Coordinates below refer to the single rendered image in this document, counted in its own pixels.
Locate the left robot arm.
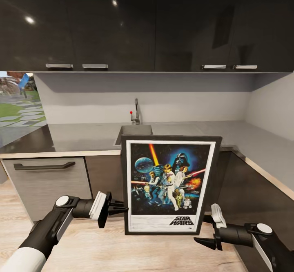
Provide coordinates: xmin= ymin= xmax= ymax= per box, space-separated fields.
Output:
xmin=0 ymin=191 xmax=129 ymax=272

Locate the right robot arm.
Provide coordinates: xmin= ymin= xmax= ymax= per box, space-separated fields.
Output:
xmin=194 ymin=203 xmax=294 ymax=272

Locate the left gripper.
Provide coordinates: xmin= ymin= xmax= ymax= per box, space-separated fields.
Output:
xmin=84 ymin=192 xmax=129 ymax=228

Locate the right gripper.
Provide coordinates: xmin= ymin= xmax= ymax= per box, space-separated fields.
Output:
xmin=194 ymin=215 xmax=240 ymax=250

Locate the poster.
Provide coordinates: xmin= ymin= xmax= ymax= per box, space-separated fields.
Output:
xmin=121 ymin=134 xmax=223 ymax=236

